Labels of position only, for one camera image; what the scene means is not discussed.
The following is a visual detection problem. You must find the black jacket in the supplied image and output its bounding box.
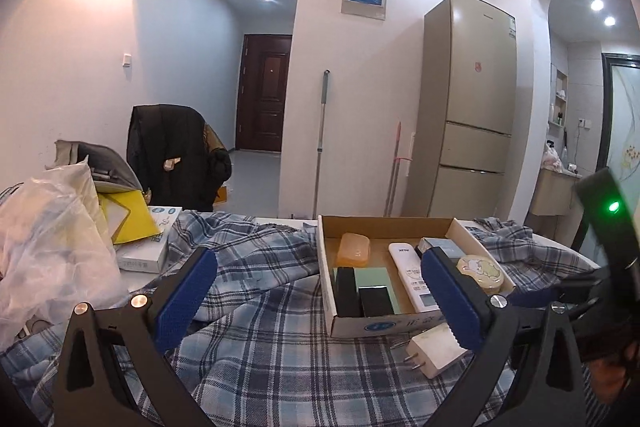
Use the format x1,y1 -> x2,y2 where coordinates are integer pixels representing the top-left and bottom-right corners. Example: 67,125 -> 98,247
126,104 -> 232,212

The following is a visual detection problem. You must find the round container with yellow lid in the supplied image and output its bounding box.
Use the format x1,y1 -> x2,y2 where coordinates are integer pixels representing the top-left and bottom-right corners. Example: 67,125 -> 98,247
455,255 -> 505,295

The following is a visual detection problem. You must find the small black tray box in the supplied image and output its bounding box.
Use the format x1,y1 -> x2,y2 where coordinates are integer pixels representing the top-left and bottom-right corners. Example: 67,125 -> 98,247
417,237 -> 463,260

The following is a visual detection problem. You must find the white remote control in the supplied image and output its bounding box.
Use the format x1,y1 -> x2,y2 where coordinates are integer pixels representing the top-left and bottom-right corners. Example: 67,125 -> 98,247
388,242 -> 441,314

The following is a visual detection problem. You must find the yellow folder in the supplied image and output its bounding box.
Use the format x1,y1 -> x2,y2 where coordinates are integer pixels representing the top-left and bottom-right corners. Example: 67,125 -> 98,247
96,189 -> 162,244

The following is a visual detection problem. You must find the frosted glass door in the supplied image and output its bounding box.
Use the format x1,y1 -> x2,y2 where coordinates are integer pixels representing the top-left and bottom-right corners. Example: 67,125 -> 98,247
595,53 -> 640,188

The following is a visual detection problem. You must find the green notepad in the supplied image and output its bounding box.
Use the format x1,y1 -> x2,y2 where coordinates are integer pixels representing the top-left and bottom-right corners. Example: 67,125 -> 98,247
332,266 -> 403,315

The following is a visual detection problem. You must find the beige refrigerator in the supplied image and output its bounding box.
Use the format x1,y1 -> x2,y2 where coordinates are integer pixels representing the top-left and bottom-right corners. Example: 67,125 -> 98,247
400,0 -> 518,220

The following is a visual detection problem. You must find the pink broom handle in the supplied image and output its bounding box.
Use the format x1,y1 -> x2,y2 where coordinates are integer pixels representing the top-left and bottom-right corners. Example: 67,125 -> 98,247
384,121 -> 402,218

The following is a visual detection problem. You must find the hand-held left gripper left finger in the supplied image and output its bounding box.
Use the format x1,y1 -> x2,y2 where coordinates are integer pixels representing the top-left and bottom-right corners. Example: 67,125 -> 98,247
52,247 -> 219,427

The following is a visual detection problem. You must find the long black block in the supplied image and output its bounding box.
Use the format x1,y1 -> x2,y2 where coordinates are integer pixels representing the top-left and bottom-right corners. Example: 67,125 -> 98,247
334,267 -> 362,318

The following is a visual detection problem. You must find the short black block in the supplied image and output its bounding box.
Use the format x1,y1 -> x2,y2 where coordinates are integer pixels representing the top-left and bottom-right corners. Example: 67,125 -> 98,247
359,286 -> 395,318

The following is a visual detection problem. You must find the dark brown door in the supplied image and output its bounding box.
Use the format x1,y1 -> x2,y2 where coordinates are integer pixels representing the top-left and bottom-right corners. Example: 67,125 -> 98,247
235,34 -> 293,152

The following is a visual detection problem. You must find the white plastic bag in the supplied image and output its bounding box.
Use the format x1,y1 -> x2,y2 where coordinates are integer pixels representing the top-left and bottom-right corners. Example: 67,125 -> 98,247
0,159 -> 128,338

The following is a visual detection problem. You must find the orange soap bar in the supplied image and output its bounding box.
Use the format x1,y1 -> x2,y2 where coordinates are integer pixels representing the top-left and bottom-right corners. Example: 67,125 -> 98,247
336,232 -> 371,267

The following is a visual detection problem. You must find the metal mop handle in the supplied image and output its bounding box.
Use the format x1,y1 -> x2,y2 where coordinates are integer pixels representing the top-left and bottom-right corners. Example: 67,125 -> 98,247
312,69 -> 331,218

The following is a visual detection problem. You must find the blue plaid cloth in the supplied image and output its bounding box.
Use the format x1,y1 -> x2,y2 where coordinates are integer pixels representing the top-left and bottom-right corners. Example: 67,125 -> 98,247
0,209 -> 601,427

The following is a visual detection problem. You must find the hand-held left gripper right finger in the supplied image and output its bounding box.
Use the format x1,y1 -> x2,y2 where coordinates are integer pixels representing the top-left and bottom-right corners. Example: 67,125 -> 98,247
420,247 -> 588,427

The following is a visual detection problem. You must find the white charger adapter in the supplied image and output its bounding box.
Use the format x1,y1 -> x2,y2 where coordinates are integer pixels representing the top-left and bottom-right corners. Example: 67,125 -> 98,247
390,322 -> 469,379

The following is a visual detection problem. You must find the grey bag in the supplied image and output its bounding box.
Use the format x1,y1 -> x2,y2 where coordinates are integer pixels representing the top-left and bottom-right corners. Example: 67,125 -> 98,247
45,139 -> 146,192

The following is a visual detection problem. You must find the beige counter cabinet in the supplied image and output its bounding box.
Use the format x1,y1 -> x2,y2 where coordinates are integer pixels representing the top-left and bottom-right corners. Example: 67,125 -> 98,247
529,167 -> 583,218

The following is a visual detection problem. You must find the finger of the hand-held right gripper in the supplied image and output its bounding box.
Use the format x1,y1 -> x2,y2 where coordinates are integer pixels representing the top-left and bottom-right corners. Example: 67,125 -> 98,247
511,271 -> 608,307

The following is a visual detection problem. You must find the white bag on counter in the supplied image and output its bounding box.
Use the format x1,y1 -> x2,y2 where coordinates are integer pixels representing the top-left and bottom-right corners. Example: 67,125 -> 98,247
542,142 -> 566,172

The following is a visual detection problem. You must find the white box with blue label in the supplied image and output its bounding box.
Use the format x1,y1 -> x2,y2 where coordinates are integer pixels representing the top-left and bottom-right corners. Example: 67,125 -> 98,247
116,206 -> 183,274

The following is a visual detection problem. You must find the wall niche shelf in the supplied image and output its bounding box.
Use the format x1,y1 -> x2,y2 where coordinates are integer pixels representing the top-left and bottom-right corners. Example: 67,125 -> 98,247
548,63 -> 569,128

